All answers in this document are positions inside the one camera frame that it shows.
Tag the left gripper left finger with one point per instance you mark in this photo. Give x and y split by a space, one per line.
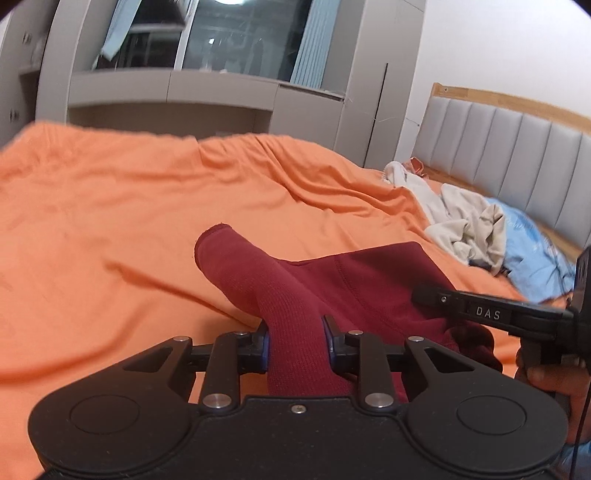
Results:
124 419

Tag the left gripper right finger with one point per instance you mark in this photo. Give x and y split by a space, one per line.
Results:
422 409

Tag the dark red t-shirt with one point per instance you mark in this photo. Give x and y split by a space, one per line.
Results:
368 290

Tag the beige crumpled clothes pile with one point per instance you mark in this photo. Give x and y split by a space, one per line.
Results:
461 222

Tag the person's right hand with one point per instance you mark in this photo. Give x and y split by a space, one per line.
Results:
571 380

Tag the light blue cloth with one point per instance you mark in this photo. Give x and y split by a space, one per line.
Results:
533 264

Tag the grey padded headboard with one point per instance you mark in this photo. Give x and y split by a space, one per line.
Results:
530 155

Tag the orange bed cover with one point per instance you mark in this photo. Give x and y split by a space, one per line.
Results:
97 235

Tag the right light blue curtain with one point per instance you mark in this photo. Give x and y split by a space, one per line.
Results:
309 67

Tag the light blue curtain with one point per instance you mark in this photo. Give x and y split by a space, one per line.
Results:
120 24
309 67

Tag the grey built-in wardrobe unit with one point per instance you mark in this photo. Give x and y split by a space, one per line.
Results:
48 49

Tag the left light blue curtain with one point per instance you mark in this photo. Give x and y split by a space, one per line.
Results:
120 24

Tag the window with white frame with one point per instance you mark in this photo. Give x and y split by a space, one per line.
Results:
255 38

